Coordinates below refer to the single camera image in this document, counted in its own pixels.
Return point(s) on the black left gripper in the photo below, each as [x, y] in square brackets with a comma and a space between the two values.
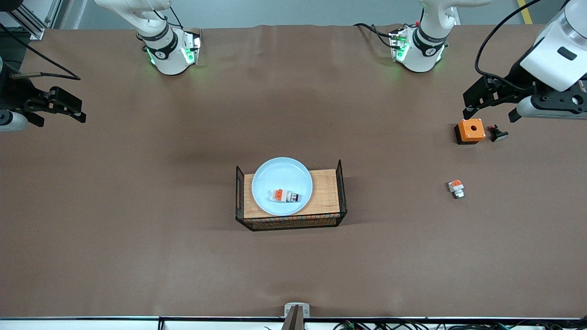
[514, 81]

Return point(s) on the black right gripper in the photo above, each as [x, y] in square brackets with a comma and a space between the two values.
[14, 95]

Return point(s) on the light blue round plate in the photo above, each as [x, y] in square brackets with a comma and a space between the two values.
[270, 178]

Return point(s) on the red push button switch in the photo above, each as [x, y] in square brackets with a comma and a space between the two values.
[284, 195]

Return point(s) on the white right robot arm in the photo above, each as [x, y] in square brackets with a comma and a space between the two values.
[169, 55]

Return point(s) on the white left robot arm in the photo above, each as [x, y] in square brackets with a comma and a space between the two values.
[422, 55]

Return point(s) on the black push button head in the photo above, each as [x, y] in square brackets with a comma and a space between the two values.
[497, 134]

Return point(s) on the brown table cover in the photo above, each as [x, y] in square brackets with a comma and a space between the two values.
[91, 266]

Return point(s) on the orange button enclosure box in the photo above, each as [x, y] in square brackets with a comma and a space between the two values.
[471, 129]

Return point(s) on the aluminium frame profile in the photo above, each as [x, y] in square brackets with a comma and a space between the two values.
[35, 28]

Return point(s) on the white orange push button switch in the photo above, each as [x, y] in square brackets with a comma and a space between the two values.
[456, 188]

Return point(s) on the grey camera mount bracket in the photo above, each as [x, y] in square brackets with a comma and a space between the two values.
[296, 316]

